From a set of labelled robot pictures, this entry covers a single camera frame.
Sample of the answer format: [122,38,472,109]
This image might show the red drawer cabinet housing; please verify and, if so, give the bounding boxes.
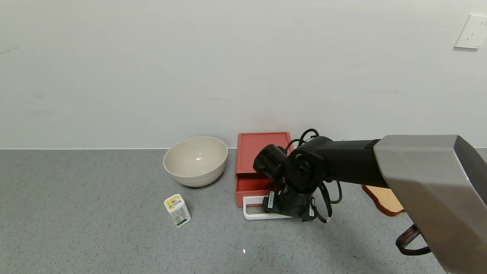
[235,132,293,175]

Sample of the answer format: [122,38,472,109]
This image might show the black cable with white tag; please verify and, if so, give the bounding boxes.
[285,128,320,151]

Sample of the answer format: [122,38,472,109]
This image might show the beige ribbed bowl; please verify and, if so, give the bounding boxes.
[164,136,229,188]

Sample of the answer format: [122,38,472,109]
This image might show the dark braided wrist cable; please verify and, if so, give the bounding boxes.
[310,180,343,224]

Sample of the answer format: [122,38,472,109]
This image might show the small yellow white carton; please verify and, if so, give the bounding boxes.
[164,194,192,228]

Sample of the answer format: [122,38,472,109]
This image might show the toast slice with brown crust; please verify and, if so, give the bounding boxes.
[361,185,406,217]

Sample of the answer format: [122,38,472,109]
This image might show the white wall socket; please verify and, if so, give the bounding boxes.
[454,14,487,49]

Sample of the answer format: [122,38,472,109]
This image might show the red drawer with white handle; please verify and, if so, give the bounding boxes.
[235,173,295,221]

